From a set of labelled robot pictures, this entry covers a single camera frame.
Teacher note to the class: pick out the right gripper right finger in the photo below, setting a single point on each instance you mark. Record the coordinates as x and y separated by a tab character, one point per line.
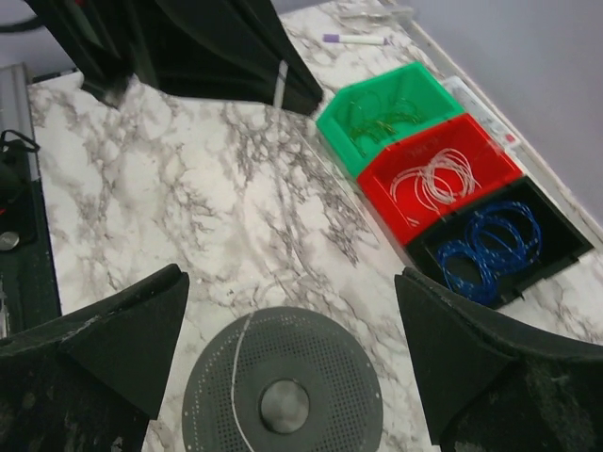
488	382

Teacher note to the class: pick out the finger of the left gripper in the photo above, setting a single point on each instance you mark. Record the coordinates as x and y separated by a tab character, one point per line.
98	36
232	50

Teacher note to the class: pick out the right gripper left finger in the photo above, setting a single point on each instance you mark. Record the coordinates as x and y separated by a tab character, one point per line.
93	380

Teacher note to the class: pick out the purple capped marker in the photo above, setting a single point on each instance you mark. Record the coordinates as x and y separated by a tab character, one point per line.
355	39

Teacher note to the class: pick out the green plastic bin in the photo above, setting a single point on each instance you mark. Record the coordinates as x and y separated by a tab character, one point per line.
364	118

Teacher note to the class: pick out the black plastic bin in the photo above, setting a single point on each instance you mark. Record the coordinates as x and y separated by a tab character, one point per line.
492	250

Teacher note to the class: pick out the black spool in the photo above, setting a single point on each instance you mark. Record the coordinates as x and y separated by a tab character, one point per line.
283	379

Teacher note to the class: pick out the red plastic bin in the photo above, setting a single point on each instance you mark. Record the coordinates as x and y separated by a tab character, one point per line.
418	180

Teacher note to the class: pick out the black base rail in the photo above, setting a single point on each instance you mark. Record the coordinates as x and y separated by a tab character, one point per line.
29	294

